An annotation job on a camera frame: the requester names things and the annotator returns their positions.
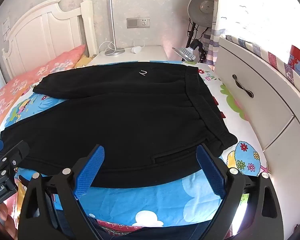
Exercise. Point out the person's left hand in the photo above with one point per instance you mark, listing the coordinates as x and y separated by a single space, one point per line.
6 220

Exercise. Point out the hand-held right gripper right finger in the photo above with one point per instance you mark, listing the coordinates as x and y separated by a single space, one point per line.
211 172

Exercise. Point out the red patterned cloth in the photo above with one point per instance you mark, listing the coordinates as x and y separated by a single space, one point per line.
140 229

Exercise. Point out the silver desk lamp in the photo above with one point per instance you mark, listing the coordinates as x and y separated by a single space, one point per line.
111 25

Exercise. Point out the grey standing fan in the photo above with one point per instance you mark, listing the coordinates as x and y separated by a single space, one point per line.
201 7

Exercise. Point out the patterned curtain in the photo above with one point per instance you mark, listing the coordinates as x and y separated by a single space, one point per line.
216 37

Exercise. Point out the pink floral quilt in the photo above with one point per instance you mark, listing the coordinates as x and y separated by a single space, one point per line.
27 75

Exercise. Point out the red box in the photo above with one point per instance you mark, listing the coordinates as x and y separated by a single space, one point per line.
297 60

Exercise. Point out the blue cartoon bed sheet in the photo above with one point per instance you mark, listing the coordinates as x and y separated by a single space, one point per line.
140 200

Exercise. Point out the black pants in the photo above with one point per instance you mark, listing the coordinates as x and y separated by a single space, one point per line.
127 120

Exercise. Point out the white wooden headboard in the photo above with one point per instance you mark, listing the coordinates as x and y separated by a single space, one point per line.
40 35

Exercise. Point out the silver clip lamp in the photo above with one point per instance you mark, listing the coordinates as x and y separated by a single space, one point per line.
187 53

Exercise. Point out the white nightstand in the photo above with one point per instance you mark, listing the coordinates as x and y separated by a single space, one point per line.
145 55

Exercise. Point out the white paper label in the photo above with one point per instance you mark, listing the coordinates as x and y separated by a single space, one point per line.
6 28

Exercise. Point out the grey wall socket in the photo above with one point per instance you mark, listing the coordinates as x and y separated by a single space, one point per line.
138 22

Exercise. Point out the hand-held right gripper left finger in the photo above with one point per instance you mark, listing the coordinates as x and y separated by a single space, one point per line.
90 172

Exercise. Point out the white power adapter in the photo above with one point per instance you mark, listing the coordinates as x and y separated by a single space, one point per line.
136 49

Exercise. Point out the white desk with drawers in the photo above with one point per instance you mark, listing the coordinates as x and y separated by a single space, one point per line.
260 110

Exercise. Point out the yellow pillow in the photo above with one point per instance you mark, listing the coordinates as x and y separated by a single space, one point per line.
83 61

